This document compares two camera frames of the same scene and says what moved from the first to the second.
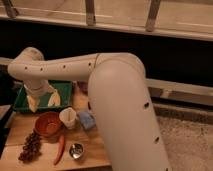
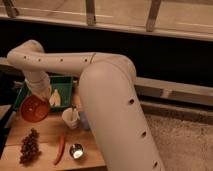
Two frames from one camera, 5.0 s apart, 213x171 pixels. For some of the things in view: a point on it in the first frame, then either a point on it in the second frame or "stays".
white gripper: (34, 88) stays
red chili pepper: (60, 150) stays
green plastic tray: (63, 87) stays
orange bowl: (48, 124) to (34, 109)
